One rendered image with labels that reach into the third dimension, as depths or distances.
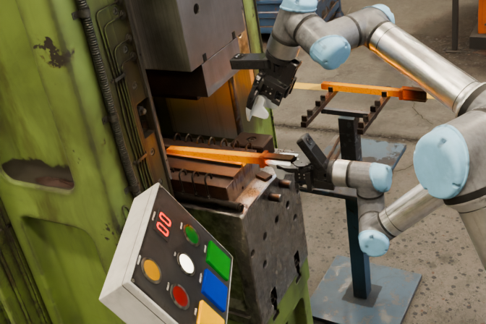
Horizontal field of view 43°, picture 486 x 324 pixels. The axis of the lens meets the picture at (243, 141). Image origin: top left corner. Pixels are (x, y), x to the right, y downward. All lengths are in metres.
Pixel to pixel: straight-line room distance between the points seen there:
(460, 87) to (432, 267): 1.77
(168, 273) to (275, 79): 0.51
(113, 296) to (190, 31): 0.69
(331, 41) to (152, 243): 0.56
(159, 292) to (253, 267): 0.69
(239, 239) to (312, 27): 0.75
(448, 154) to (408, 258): 1.93
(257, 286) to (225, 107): 0.61
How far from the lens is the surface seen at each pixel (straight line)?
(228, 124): 2.13
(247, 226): 1.81
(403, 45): 1.33
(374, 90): 2.32
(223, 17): 1.70
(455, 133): 1.11
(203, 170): 1.87
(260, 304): 2.00
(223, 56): 1.70
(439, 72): 1.28
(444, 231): 3.15
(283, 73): 1.46
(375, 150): 2.46
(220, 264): 1.47
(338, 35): 1.32
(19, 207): 1.88
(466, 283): 2.88
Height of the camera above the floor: 1.94
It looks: 29 degrees down
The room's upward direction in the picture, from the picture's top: 10 degrees counter-clockwise
